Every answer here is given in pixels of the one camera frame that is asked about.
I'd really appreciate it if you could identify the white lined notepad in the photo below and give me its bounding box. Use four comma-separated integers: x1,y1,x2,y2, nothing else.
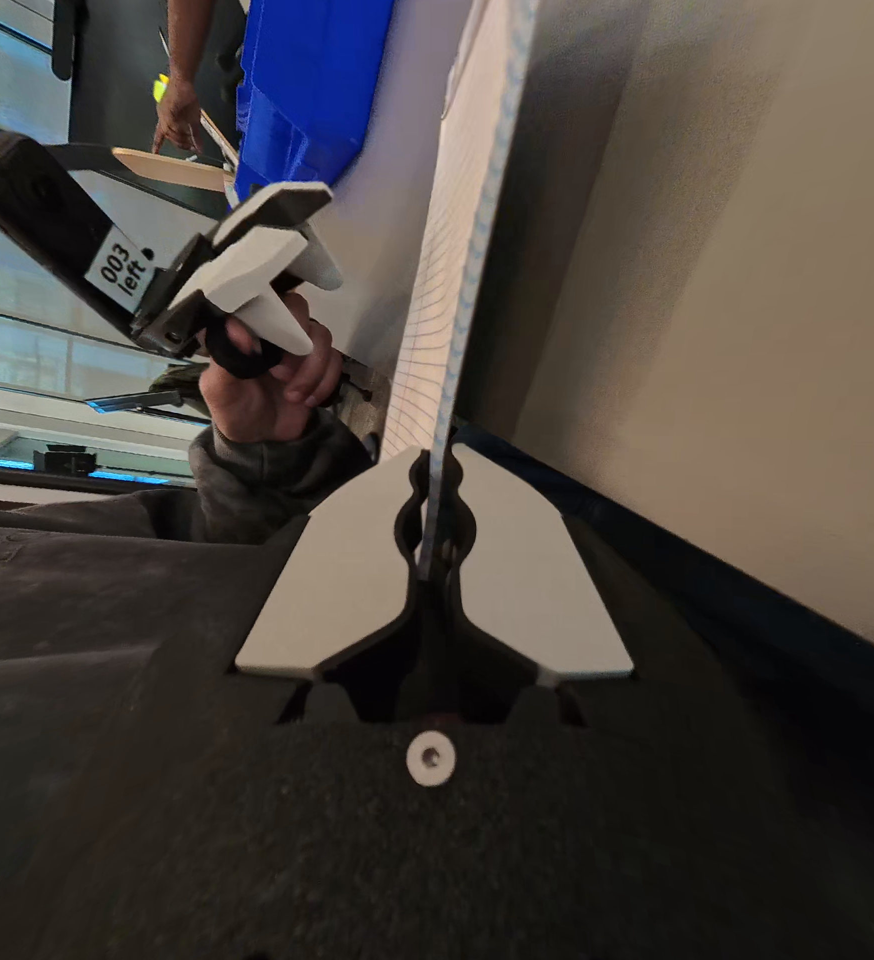
380,0,545,582

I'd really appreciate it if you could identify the person's left forearm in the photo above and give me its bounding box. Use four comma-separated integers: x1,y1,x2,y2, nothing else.
189,408,374,545

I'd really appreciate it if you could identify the blue plastic bin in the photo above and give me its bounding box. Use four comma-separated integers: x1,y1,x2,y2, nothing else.
233,0,397,205

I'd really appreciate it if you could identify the person's left hand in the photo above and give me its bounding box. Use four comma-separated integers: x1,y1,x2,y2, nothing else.
198,292,344,444

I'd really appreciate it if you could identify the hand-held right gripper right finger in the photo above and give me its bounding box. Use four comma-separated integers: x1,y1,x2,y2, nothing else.
448,442,635,725

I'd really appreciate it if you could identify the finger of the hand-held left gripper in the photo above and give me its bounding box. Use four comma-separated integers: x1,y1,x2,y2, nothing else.
210,182,344,290
170,227,315,356

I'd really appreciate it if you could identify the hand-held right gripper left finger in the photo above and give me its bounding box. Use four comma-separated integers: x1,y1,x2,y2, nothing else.
234,446,432,725

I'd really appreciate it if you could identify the white document stand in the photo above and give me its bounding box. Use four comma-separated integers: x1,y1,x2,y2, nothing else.
110,108,242,195

